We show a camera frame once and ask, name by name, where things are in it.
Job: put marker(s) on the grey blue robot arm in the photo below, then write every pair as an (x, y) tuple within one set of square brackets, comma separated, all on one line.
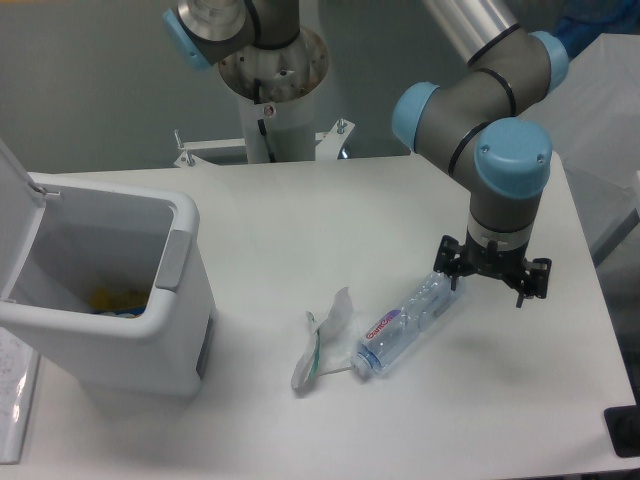
[(472, 131)]

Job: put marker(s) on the black object at table edge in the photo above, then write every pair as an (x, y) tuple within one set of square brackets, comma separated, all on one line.
[(623, 427)]

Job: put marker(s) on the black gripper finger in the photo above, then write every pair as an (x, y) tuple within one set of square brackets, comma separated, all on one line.
[(533, 280), (448, 259)]

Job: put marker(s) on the white plastic wrapper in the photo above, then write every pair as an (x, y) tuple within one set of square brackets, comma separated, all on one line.
[(331, 343)]

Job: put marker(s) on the white mounting bracket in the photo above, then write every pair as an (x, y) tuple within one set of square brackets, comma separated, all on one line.
[(328, 146)]

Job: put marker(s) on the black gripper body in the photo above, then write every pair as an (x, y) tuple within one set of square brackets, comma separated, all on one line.
[(489, 261)]

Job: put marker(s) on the clear plastic water bottle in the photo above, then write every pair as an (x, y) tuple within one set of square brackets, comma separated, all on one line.
[(390, 336)]

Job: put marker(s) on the blue plastic bag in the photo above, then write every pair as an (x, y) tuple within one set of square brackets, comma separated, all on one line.
[(582, 22)]

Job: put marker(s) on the yellow trash in can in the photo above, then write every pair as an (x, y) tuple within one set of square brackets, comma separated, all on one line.
[(118, 303)]

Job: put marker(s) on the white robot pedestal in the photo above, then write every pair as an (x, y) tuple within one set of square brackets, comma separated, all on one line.
[(275, 93)]

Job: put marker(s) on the white trash can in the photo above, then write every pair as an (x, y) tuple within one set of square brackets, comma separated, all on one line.
[(107, 281)]

